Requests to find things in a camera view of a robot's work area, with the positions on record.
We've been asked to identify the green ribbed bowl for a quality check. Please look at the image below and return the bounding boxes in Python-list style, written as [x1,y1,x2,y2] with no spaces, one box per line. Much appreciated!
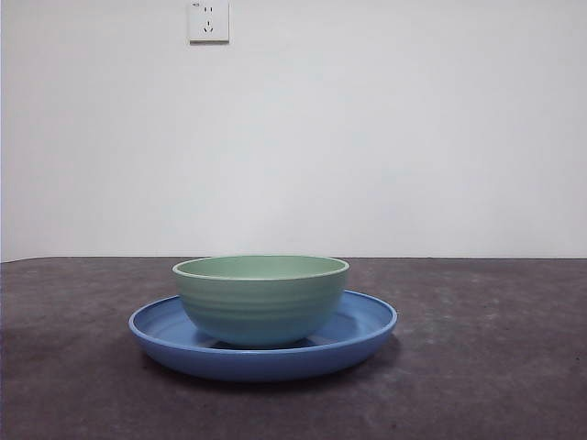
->
[172,255,350,347]

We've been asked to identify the white wall power socket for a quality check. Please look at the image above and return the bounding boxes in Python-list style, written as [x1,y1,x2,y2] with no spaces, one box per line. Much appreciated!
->
[188,0,231,46]

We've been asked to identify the blue round plate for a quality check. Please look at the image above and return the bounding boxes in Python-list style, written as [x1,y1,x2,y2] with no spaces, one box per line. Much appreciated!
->
[127,289,399,384]

